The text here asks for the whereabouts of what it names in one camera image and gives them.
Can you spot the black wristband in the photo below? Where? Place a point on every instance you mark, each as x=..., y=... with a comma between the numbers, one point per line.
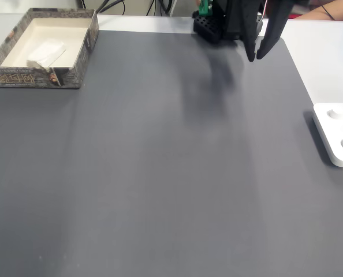
x=328, y=12

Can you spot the white block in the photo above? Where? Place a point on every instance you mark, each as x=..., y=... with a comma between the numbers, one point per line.
x=47, y=50

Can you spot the green clamp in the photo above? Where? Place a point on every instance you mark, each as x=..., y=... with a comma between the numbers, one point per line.
x=205, y=7

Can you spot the patterned cardboard box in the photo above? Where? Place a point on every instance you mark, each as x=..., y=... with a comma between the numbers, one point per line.
x=82, y=63

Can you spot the white plate with round dents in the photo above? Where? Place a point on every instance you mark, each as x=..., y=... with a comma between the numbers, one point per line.
x=337, y=132

